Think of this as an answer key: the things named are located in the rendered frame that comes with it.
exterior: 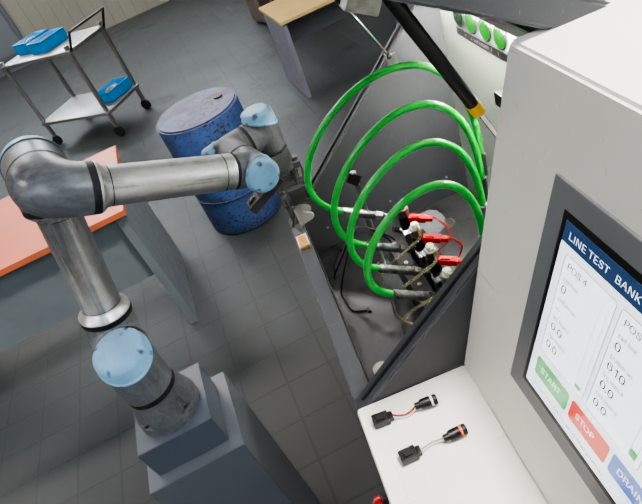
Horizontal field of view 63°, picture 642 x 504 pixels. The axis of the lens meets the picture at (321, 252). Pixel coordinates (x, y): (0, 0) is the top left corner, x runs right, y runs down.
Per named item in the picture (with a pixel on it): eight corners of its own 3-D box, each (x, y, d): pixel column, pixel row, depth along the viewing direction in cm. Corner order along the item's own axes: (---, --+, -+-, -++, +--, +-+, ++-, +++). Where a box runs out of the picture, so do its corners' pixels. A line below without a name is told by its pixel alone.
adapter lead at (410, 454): (404, 467, 88) (401, 461, 86) (399, 456, 89) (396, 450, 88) (470, 436, 88) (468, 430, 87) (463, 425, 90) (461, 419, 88)
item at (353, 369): (308, 266, 162) (290, 228, 151) (321, 260, 162) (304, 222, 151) (372, 439, 114) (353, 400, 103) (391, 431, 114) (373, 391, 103)
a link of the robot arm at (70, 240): (108, 383, 119) (-9, 164, 88) (92, 347, 130) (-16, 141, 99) (158, 357, 123) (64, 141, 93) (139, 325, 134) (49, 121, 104)
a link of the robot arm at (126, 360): (132, 418, 111) (95, 382, 103) (115, 380, 121) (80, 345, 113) (180, 382, 115) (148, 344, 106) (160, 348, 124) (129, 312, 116)
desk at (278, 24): (434, 39, 447) (420, -43, 406) (307, 100, 437) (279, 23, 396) (400, 24, 497) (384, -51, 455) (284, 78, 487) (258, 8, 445)
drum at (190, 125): (273, 176, 365) (227, 75, 317) (292, 212, 326) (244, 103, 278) (206, 207, 362) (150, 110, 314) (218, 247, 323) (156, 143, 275)
